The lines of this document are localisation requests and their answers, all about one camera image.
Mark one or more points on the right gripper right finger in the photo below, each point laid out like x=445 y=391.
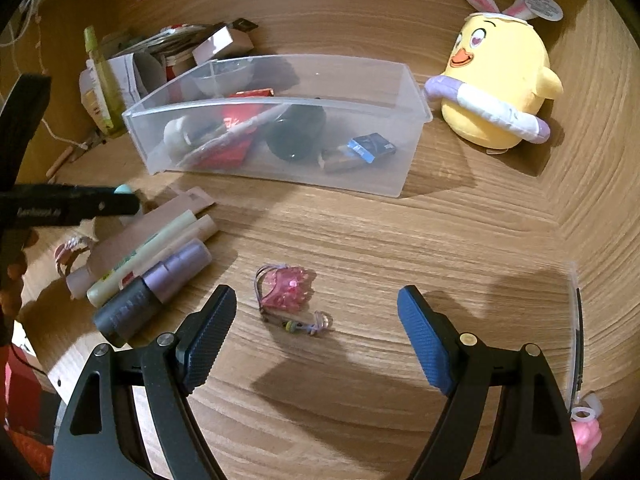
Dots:
x=431 y=335

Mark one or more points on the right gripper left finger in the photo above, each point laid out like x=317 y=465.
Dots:
x=201 y=335

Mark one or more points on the purple black spray bottle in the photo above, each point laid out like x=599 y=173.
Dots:
x=124 y=315

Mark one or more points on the white green lip tube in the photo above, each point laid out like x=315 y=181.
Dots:
x=107 y=286

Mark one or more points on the white red lip tube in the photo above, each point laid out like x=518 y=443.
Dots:
x=201 y=230

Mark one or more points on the pink cosmetic tube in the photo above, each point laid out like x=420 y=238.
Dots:
x=82 y=260

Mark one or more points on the light blue tube bottle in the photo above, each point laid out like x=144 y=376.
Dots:
x=130 y=204

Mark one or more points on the white round jar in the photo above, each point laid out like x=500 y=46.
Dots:
x=179 y=137

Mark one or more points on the red foil pouch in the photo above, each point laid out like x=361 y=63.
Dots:
x=226 y=145

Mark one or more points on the small blue black packet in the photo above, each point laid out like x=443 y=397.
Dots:
x=372 y=147

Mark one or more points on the dark green glass bottle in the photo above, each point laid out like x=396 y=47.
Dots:
x=293 y=135

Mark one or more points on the white pen with cap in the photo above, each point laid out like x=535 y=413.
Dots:
x=208 y=119

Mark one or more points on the person's left hand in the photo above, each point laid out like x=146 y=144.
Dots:
x=12 y=281

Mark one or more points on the tall green spray bottle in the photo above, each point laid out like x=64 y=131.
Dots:
x=106 y=86

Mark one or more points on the white paper boxes stack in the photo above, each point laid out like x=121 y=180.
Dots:
x=137 y=75

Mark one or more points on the white bowl of trinkets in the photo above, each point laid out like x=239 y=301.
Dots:
x=218 y=79

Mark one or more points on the small pink white box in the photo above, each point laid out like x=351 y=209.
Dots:
x=224 y=43

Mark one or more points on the clear plastic storage bin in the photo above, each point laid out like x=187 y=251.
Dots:
x=328 y=120

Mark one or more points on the yellow chick plush toy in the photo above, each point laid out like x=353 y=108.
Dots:
x=497 y=76

